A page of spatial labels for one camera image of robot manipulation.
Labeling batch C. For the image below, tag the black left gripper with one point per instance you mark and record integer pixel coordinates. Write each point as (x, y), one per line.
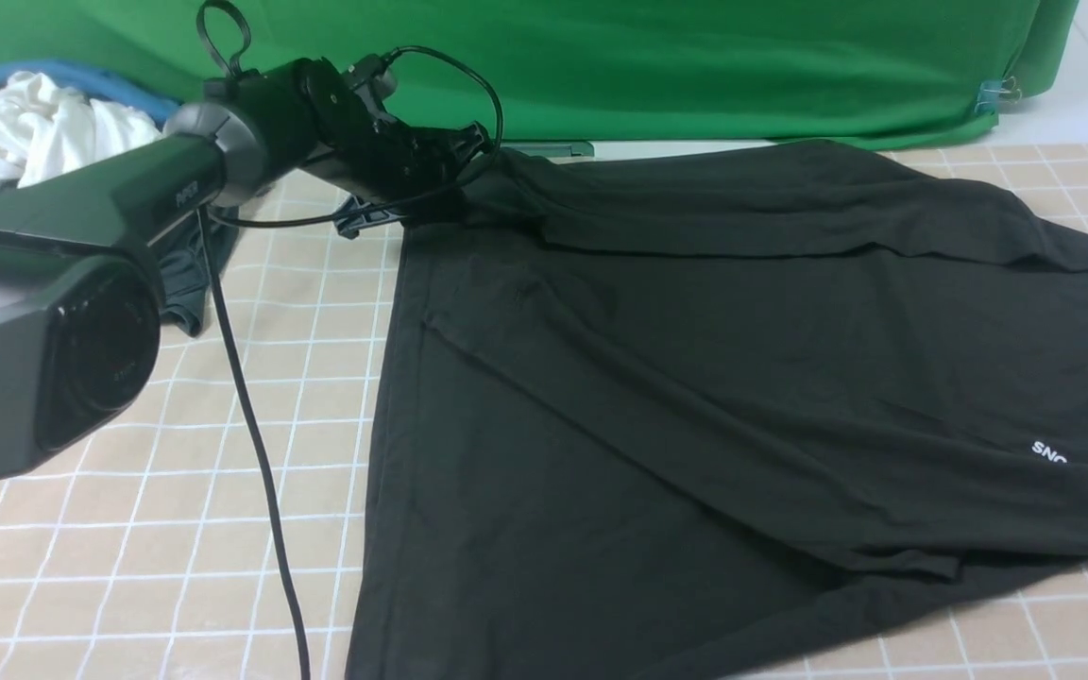
(393, 171)

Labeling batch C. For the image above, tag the dark gray long-sleeve shirt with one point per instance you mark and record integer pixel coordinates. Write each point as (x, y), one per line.
(684, 418)

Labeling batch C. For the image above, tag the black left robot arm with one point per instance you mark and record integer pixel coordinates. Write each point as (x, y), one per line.
(81, 293)

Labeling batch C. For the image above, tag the white crumpled shirt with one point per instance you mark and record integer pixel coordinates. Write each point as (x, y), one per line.
(47, 130)

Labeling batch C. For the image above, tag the green backdrop cloth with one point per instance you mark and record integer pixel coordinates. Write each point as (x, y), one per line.
(883, 75)

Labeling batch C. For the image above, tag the dark gray crumpled garment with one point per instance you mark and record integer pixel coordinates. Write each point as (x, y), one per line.
(183, 254)

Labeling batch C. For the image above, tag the blue crumpled garment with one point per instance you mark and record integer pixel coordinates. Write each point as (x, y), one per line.
(97, 83)

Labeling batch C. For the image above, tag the beige checkered tablecloth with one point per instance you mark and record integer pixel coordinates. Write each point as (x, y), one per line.
(144, 553)

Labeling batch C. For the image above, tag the blue binder clip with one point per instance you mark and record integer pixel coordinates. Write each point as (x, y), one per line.
(993, 94)

